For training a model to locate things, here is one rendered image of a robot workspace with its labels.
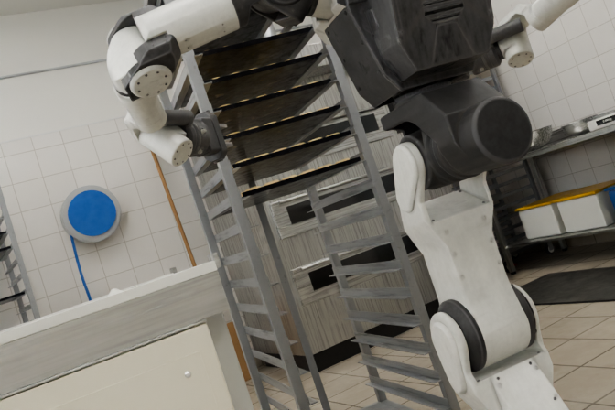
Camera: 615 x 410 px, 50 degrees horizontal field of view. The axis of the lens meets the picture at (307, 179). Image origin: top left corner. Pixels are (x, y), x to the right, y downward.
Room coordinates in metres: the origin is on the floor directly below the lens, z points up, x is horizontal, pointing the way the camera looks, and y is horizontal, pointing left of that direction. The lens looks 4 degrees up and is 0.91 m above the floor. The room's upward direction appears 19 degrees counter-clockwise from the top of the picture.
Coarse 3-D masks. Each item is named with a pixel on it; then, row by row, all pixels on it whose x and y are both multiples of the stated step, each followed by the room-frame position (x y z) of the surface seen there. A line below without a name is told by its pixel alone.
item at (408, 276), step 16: (336, 64) 2.09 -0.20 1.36; (352, 96) 2.10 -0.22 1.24; (352, 112) 2.09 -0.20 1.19; (368, 144) 2.10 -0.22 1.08; (368, 160) 2.09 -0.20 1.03; (368, 176) 2.11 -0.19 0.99; (384, 192) 2.10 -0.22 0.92; (384, 208) 2.09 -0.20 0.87; (384, 224) 2.11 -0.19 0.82; (400, 240) 2.10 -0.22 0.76; (400, 256) 2.09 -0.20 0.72; (416, 288) 2.10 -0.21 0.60; (416, 304) 2.09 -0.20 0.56; (432, 352) 2.09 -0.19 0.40; (448, 384) 2.09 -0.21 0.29; (448, 400) 2.09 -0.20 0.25
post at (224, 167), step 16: (192, 64) 1.94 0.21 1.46; (192, 80) 1.94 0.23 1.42; (224, 160) 1.95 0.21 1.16; (224, 176) 1.94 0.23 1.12; (240, 208) 1.95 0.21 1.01; (240, 224) 1.94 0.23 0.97; (256, 256) 1.95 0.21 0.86; (256, 272) 1.94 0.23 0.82; (272, 304) 1.95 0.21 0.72; (272, 320) 1.94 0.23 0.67; (288, 352) 1.95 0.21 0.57; (288, 368) 1.94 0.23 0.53; (304, 400) 1.95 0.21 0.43
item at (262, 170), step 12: (348, 132) 2.10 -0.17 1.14; (312, 144) 2.06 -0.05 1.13; (324, 144) 2.12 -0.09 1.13; (264, 156) 2.00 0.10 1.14; (276, 156) 2.03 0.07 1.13; (288, 156) 2.14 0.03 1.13; (300, 156) 2.26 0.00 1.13; (312, 156) 2.40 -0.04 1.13; (240, 168) 2.01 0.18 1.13; (252, 168) 2.13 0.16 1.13; (264, 168) 2.26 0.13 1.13; (276, 168) 2.40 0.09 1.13; (288, 168) 2.56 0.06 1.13; (240, 180) 2.38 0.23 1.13; (252, 180) 2.54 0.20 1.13; (216, 192) 2.53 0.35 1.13
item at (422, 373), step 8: (368, 360) 2.64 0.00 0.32; (376, 360) 2.55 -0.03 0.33; (384, 360) 2.47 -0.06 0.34; (384, 368) 2.45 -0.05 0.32; (392, 368) 2.41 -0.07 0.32; (400, 368) 2.36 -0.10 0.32; (408, 368) 2.29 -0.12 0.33; (416, 368) 2.23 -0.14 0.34; (424, 368) 2.17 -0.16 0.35; (408, 376) 2.25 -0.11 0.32; (416, 376) 2.21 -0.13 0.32; (424, 376) 2.18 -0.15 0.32; (432, 376) 2.14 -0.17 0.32
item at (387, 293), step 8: (344, 288) 2.64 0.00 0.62; (352, 288) 2.55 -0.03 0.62; (360, 288) 2.48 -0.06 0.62; (368, 288) 2.40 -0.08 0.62; (376, 288) 2.33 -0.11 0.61; (384, 288) 2.26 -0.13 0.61; (392, 288) 2.21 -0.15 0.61; (400, 288) 2.15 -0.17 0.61; (408, 288) 2.09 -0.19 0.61; (344, 296) 2.64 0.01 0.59; (352, 296) 2.55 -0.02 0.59; (360, 296) 2.48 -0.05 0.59; (368, 296) 2.41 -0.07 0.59; (376, 296) 2.34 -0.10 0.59; (384, 296) 2.28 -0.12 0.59; (392, 296) 2.22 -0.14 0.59; (400, 296) 2.16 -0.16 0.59; (408, 296) 2.11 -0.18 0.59
